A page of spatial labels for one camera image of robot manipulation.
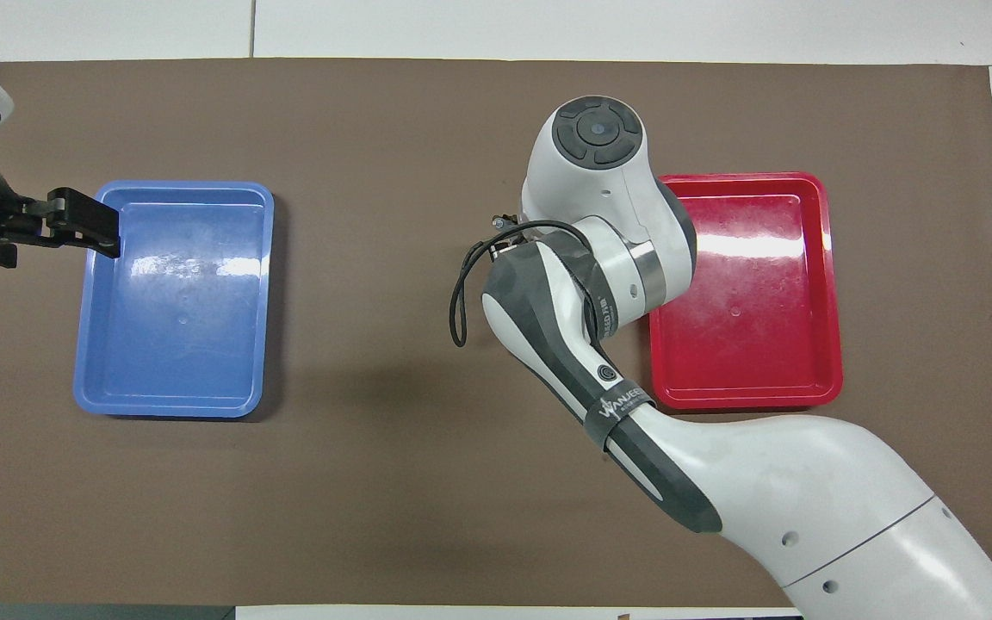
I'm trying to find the blue plastic tray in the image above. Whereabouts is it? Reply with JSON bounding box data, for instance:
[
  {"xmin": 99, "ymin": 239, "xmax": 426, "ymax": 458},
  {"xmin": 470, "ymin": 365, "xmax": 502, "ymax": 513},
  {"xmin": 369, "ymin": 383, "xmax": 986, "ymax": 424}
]
[{"xmin": 72, "ymin": 180, "xmax": 276, "ymax": 419}]

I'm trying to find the brown table mat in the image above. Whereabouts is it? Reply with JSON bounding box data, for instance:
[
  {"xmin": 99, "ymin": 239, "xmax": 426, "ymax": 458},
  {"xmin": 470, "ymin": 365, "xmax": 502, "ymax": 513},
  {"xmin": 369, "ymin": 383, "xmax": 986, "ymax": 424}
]
[{"xmin": 0, "ymin": 58, "xmax": 992, "ymax": 609}]

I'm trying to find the red plastic tray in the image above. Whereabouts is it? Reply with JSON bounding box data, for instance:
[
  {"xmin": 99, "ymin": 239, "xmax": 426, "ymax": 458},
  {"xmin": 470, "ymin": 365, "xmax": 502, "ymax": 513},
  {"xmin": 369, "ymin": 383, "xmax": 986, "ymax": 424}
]
[{"xmin": 649, "ymin": 171, "xmax": 844, "ymax": 412}]

